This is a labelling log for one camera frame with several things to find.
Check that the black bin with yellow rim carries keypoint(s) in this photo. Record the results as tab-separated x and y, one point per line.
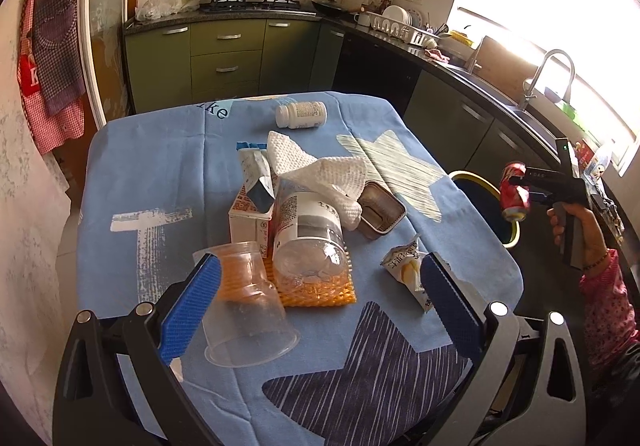
477	201

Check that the wooden cutting board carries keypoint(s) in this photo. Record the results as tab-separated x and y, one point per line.
482	55

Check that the white dish rack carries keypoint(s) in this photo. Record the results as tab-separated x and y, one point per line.
400	30

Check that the orange foam fruit net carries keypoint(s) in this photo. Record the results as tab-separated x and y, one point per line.
320	296

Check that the green kitchen cabinets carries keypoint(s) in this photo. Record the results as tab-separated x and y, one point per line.
225	58

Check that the blue and white pouch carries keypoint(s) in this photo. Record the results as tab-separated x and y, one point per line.
255	170

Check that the person's right forearm pink sleeve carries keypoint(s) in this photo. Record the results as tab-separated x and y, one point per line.
612	306

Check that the rectangular metal tin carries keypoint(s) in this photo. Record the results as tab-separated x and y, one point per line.
382	211

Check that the steel kitchen sink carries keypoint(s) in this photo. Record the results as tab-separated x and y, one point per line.
500	98

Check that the white snack wrapper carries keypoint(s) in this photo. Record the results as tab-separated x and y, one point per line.
407	271

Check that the white pill bottle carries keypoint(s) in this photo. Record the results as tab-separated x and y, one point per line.
302	114

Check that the white mug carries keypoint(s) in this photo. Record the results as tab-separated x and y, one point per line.
361	18

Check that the crushed red soda can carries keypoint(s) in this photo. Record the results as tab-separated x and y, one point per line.
515	203

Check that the red checked apron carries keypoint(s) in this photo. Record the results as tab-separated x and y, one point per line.
37	85

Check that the white plastic bags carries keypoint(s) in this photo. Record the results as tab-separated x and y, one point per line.
160	7

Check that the purple checked apron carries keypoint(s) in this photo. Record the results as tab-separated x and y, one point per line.
57	40

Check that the pink dish cloth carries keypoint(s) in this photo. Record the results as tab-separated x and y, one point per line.
437	56

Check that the clear plastic jar white label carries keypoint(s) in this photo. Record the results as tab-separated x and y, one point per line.
310	241

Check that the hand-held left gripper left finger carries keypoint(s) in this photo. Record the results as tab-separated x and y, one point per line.
192	311

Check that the white plates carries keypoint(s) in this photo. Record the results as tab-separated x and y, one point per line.
397	15

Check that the clear plastic cup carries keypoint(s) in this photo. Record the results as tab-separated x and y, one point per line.
245	311

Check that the steel kitchen faucet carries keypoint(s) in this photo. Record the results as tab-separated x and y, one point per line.
545	63

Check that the blue star print tablecloth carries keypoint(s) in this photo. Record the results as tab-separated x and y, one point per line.
165	175

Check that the person's right hand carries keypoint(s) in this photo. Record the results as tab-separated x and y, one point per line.
595	236

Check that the red and white carton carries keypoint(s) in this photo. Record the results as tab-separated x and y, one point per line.
247	226

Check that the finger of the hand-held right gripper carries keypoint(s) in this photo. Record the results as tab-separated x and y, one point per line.
518	182
539	199

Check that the white paper towel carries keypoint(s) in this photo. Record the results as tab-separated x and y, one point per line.
320	175

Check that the group of sauce bottles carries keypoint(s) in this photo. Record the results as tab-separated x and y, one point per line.
377	1

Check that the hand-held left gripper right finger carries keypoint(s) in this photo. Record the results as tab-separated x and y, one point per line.
450	307

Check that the black frying pan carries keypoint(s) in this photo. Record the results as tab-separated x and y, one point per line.
330	8

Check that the black gas stove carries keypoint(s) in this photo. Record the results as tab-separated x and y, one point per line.
250	4

